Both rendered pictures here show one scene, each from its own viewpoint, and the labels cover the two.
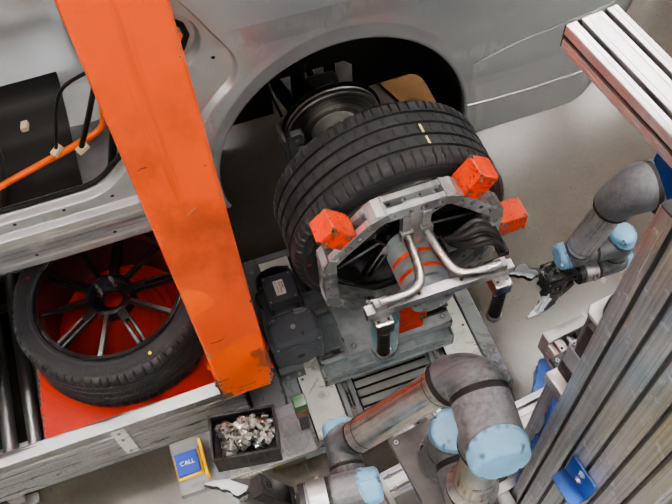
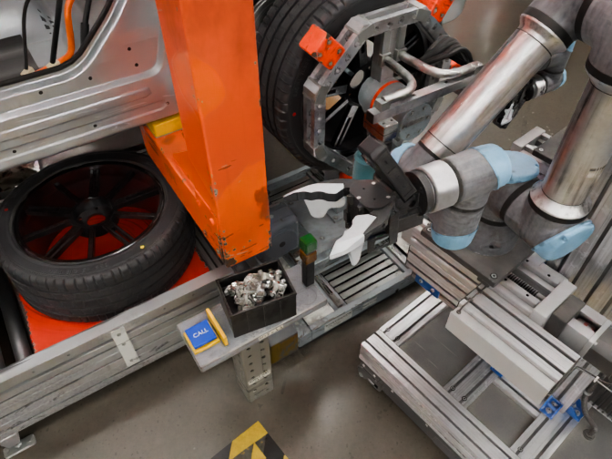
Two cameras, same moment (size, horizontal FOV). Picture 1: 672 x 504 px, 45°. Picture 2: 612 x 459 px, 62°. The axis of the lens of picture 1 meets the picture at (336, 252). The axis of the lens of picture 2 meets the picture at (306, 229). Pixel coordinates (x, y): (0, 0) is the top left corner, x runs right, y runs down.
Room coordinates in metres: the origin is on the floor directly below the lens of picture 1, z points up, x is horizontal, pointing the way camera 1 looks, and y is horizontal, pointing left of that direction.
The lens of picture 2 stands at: (-0.06, 0.44, 1.75)
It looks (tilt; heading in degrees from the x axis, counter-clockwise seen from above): 47 degrees down; 342
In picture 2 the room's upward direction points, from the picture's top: straight up
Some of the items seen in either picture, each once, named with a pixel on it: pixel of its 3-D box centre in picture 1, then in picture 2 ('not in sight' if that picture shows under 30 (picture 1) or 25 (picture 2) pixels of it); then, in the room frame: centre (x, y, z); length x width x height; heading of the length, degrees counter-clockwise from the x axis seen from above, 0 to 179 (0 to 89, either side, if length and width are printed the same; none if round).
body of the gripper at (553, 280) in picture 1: (560, 276); (515, 93); (1.10, -0.62, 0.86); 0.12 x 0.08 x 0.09; 106
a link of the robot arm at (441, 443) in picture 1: (453, 439); (505, 184); (0.62, -0.24, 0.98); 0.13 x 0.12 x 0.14; 8
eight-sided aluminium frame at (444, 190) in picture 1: (409, 250); (379, 95); (1.23, -0.21, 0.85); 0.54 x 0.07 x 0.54; 105
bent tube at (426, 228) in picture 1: (463, 240); (439, 49); (1.14, -0.34, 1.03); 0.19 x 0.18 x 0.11; 15
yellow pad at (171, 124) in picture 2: not in sight; (165, 117); (1.54, 0.45, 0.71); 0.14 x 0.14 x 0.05; 15
